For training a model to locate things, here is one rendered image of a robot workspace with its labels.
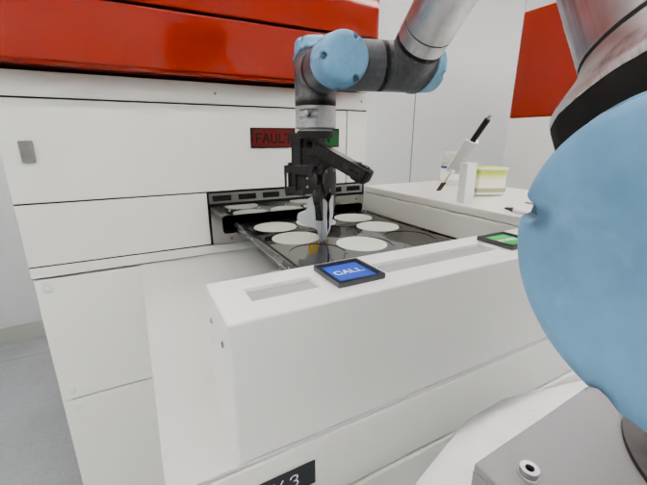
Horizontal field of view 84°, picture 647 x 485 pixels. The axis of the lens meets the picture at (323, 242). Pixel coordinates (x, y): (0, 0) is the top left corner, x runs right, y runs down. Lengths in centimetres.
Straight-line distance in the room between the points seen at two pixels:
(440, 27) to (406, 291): 36
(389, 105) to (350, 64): 245
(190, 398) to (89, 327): 55
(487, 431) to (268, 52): 80
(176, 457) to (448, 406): 32
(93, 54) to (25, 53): 10
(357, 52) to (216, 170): 47
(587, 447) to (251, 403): 25
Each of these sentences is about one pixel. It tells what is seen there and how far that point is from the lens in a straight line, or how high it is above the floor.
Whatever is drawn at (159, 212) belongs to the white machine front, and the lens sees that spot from 90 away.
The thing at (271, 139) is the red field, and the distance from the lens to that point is 93.
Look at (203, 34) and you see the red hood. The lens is 87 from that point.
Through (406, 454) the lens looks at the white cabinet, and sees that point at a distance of 52.
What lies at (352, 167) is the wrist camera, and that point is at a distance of 66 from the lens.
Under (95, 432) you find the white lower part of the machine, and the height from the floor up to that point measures 41.
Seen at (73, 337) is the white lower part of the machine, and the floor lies 67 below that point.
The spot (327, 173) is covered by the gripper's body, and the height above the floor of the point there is 104.
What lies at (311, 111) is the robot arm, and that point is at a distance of 67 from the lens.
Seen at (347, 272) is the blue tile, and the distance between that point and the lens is 38.
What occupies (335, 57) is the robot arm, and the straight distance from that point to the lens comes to 56.
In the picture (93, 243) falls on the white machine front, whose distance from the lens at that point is 91.
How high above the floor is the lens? 110
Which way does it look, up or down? 16 degrees down
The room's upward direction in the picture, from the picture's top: straight up
